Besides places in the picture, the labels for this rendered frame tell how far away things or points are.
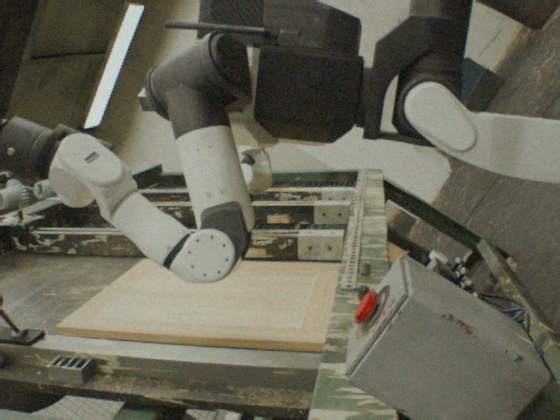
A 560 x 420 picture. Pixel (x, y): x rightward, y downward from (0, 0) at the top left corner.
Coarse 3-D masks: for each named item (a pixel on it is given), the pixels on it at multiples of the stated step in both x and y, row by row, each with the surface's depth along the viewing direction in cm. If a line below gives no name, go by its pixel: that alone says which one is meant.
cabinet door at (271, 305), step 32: (128, 288) 121; (160, 288) 121; (192, 288) 120; (224, 288) 120; (256, 288) 119; (288, 288) 118; (320, 288) 116; (64, 320) 104; (96, 320) 104; (128, 320) 103; (160, 320) 103; (192, 320) 103; (224, 320) 102; (256, 320) 102; (288, 320) 101; (320, 320) 100
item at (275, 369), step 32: (0, 352) 90; (32, 352) 88; (64, 352) 87; (96, 352) 86; (128, 352) 86; (160, 352) 85; (192, 352) 85; (224, 352) 85; (256, 352) 84; (288, 352) 84; (256, 384) 81; (288, 384) 80
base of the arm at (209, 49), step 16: (224, 32) 75; (208, 48) 71; (224, 48) 73; (240, 48) 77; (208, 64) 71; (224, 64) 72; (240, 64) 76; (144, 80) 78; (224, 80) 72; (240, 80) 74; (224, 96) 79; (240, 96) 76; (160, 112) 79
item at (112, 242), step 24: (24, 192) 159; (24, 216) 163; (24, 240) 157; (48, 240) 155; (72, 240) 154; (96, 240) 152; (120, 240) 151; (264, 240) 142; (288, 240) 141; (312, 240) 140; (336, 240) 138
